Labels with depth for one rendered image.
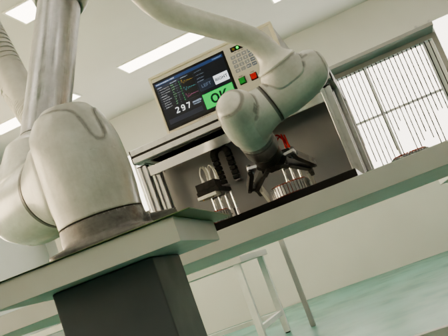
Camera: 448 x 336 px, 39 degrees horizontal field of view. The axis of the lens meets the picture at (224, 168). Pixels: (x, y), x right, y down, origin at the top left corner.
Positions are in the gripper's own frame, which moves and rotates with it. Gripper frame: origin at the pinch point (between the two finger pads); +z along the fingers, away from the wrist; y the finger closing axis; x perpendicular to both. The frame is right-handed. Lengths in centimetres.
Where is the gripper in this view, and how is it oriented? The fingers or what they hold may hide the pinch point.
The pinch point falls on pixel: (289, 188)
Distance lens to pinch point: 176.4
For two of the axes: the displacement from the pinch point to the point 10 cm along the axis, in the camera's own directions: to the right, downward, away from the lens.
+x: 1.6, 7.7, -6.1
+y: -9.0, 3.8, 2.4
